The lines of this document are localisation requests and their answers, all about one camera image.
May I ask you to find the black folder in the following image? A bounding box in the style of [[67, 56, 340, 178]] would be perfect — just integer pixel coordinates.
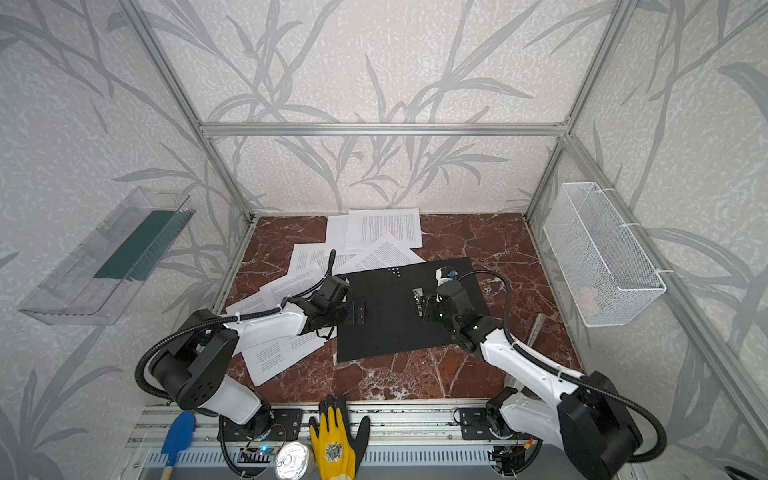
[[337, 257, 501, 362]]

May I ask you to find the printed paper sheet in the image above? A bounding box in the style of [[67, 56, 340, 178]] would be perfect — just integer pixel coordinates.
[[241, 333, 327, 387], [333, 233, 424, 275]]

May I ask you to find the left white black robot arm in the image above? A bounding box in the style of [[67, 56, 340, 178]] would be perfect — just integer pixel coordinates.
[[134, 250, 365, 425]]

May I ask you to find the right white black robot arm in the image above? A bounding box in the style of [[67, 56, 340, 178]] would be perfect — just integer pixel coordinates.
[[413, 267, 668, 479]]

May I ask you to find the printed paper middle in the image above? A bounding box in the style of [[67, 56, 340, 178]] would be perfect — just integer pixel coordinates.
[[288, 243, 360, 274]]

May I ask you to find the printed paper top back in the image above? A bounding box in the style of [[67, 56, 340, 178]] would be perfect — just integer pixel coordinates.
[[345, 208, 423, 250]]

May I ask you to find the printed paper back underneath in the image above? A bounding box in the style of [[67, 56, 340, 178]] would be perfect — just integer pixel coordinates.
[[324, 215, 348, 253]]

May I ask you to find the yellow black work glove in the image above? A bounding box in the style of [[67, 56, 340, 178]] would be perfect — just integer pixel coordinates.
[[309, 395, 371, 480]]

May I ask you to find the blue small shovel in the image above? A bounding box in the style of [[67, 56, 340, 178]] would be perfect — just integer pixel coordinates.
[[160, 411, 196, 480]]

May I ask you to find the clear plastic tray green base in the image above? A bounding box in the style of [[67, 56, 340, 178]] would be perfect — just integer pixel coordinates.
[[18, 187, 196, 326]]

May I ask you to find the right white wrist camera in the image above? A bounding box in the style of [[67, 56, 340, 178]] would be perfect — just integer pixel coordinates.
[[435, 266, 459, 286]]

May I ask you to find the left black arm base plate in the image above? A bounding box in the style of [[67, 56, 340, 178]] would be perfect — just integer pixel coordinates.
[[217, 408, 303, 443]]

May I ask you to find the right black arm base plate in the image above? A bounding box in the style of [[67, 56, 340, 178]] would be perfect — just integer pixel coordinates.
[[452, 407, 539, 446]]

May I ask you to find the white wire mesh basket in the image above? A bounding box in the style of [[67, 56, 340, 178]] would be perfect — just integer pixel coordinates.
[[543, 182, 666, 328]]

